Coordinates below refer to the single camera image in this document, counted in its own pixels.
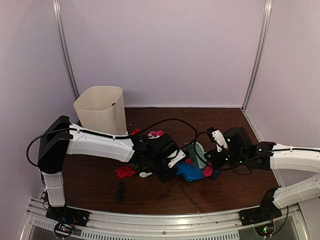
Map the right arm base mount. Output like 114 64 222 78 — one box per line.
239 206 282 238

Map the red white scrap near bin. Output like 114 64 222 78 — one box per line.
130 128 141 136

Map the aluminium frame post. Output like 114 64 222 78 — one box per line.
52 0 80 100
241 0 272 111

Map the left black braided cable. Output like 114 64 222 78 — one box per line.
26 117 198 171

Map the front aluminium rail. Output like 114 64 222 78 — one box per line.
17 198 311 240

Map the mint green hand brush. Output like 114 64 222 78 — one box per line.
186 142 207 170

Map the green scrap centre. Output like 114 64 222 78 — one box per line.
129 164 141 171

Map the navy scrap front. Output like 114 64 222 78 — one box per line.
210 169 221 179

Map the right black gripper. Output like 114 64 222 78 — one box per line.
204 148 247 171

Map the beige plastic waste bin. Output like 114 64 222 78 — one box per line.
73 86 127 135

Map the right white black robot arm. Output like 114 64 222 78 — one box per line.
204 127 320 221

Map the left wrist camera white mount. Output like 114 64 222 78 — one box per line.
167 149 190 168

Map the red paper scrap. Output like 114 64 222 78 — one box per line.
115 165 137 179

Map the blue plastic dustpan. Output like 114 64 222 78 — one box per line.
177 162 206 182

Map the black scrap front left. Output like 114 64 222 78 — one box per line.
115 180 125 203

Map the pink scrap centre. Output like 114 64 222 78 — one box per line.
184 158 214 178

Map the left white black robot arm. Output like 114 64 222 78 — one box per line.
37 115 186 222

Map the right aluminium frame post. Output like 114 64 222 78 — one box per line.
241 0 272 111

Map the left aluminium frame post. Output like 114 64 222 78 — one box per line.
52 0 80 100

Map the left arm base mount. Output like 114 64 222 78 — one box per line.
45 206 90 239

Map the pink white scrap back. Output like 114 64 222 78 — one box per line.
147 130 165 139

